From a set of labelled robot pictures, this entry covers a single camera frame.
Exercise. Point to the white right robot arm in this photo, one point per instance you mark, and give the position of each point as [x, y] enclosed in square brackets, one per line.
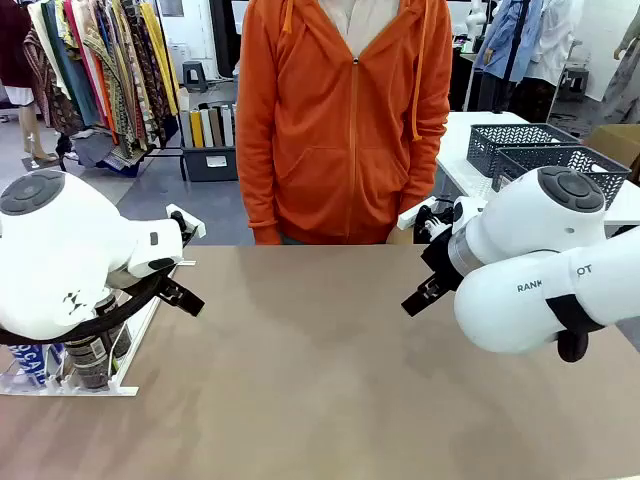
[525, 225]

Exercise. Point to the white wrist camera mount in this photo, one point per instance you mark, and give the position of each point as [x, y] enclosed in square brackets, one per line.
[415, 212]
[192, 227]

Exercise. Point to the mannequin in maroon top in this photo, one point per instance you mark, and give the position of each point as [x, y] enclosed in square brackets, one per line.
[15, 40]

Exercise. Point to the small white background robot arm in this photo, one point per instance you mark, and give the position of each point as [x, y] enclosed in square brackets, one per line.
[476, 20]

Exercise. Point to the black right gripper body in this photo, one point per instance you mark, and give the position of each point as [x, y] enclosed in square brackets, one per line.
[440, 260]

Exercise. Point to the person's left forearm orange sleeve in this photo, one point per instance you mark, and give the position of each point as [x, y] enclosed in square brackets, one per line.
[425, 175]

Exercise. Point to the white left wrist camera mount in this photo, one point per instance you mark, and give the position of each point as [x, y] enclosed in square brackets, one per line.
[192, 227]

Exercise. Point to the yellow flat board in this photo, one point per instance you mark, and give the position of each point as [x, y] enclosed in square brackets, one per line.
[197, 127]

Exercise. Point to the dark storage bin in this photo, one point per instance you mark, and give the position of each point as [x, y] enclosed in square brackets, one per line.
[210, 167]

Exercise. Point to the mannequin in grey garment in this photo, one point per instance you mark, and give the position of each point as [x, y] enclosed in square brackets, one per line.
[625, 85]

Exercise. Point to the white side table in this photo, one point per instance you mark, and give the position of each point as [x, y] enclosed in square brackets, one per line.
[457, 160]

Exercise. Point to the grey cloth pile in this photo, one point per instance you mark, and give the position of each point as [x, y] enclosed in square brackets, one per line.
[100, 150]

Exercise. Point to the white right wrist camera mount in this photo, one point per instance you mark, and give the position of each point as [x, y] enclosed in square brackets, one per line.
[415, 212]

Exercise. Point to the black drink can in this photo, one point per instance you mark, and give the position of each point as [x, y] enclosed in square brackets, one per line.
[107, 307]
[87, 365]

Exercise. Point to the grey plastic lattice basket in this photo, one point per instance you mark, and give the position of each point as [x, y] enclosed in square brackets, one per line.
[600, 170]
[500, 145]

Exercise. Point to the brown flat board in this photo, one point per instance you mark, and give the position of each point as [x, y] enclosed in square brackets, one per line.
[215, 127]

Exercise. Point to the grey step stool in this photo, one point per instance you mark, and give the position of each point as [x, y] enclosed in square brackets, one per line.
[195, 70]
[575, 80]

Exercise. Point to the brown cardboard box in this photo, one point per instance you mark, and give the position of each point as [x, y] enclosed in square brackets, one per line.
[615, 142]

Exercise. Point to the blue Pocari Sweat can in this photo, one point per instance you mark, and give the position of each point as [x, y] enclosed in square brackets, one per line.
[30, 362]

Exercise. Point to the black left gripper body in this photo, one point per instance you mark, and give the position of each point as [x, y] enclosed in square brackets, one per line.
[150, 282]

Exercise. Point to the person's right forearm orange sleeve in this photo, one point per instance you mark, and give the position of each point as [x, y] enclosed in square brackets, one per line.
[257, 200]

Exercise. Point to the mannequin in white shirt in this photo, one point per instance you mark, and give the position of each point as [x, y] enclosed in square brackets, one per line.
[555, 40]

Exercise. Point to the person's left hand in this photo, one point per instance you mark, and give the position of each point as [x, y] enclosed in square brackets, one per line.
[400, 237]

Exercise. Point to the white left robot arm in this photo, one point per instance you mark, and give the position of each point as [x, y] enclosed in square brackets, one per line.
[75, 235]

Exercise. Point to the clothes rack with colourful garments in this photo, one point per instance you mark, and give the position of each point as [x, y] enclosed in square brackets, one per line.
[125, 75]

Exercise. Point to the person in orange hoodie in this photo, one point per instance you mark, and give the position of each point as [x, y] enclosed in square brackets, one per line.
[325, 150]

